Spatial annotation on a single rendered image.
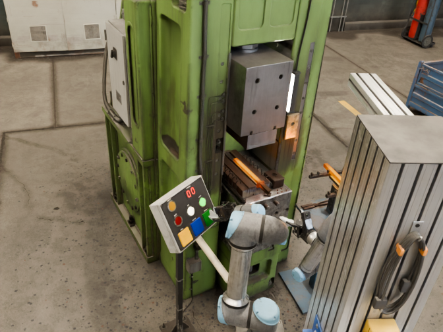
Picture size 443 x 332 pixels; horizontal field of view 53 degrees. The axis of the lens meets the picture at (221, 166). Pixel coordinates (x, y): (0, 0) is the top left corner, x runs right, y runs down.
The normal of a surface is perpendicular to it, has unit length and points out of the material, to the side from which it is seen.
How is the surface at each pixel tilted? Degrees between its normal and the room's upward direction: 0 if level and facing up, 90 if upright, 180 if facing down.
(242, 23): 90
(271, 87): 90
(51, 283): 0
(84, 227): 0
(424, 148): 0
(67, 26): 90
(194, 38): 90
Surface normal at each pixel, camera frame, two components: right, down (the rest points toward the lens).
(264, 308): 0.18, -0.81
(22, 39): 0.29, 0.54
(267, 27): 0.49, 0.50
